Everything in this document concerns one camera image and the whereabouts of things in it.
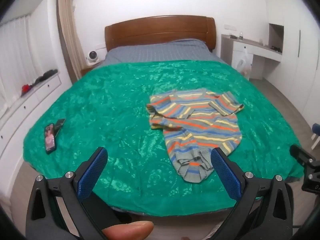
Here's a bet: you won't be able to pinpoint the white plastic bag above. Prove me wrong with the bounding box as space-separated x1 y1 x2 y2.
236 49 252 77

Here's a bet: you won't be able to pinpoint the green velvet blanket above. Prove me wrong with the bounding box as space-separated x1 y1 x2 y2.
23 60 304 217

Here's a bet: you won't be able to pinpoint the blue chair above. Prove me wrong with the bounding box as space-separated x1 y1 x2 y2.
311 123 320 151

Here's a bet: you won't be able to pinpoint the white desk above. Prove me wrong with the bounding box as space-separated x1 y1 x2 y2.
221 34 283 80

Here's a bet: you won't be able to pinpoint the smartphone with pink screen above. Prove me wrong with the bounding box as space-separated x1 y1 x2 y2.
44 123 56 154

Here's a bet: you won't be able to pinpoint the wooden nightstand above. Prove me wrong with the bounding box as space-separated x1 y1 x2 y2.
80 61 104 77

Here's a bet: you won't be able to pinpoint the black cloth items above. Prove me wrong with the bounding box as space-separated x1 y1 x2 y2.
34 69 58 85

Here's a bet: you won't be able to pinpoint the white wardrobe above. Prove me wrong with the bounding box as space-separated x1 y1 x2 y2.
265 0 320 127

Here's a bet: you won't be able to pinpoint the beige curtain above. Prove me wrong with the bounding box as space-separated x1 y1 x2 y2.
56 0 83 83

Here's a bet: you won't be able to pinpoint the striped knit sweater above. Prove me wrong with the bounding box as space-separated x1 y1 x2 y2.
146 89 245 183

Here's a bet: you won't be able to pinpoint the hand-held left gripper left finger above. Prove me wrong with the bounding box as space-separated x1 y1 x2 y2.
26 147 118 240

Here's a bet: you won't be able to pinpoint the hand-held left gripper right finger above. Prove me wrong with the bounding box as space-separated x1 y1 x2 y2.
210 147 293 240

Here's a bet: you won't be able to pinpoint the white drawer cabinet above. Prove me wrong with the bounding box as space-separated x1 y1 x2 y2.
0 70 62 157

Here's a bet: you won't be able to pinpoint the white round fan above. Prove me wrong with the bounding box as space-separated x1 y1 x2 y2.
86 51 100 64

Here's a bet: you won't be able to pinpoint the white sheer curtain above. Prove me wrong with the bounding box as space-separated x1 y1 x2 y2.
0 14 45 110

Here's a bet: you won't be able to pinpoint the person's left hand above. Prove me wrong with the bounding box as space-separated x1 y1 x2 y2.
102 220 154 240

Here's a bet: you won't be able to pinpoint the wooden bed headboard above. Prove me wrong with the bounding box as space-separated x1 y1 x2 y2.
104 15 216 53

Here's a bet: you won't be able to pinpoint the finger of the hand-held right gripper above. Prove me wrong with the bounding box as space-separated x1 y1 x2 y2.
289 144 316 166

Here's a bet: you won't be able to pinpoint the grey bed sheet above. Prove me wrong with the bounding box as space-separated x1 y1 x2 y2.
102 39 225 65

